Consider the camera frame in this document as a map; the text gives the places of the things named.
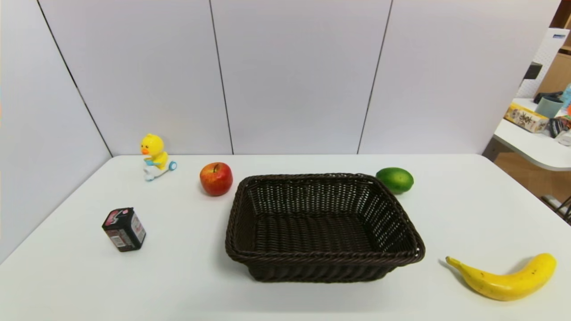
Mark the black chair base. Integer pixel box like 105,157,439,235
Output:
541,194,571,224

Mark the white pegboard panel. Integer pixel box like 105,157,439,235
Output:
517,28,570,99

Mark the green lime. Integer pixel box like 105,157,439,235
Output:
376,167,414,195

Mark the grey cup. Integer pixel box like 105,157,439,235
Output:
535,96,564,119

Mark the red apple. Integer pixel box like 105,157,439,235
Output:
199,162,234,197

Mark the dark brown wicker basket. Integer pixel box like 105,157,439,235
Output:
225,173,426,283

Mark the brown wooden cabinet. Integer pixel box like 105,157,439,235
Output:
537,0,571,95

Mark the white side table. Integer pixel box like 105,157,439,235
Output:
492,98,571,172

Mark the black red gum box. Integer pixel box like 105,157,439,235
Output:
102,207,147,253

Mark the yellow printed carton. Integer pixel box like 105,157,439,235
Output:
504,103,550,133

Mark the black patterned package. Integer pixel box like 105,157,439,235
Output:
549,116,571,138

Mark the black flat object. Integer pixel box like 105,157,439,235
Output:
534,91,564,104

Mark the yellow duck scooter toy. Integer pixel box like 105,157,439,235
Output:
140,133,178,181

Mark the yellow banana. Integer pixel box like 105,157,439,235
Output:
445,253,558,301

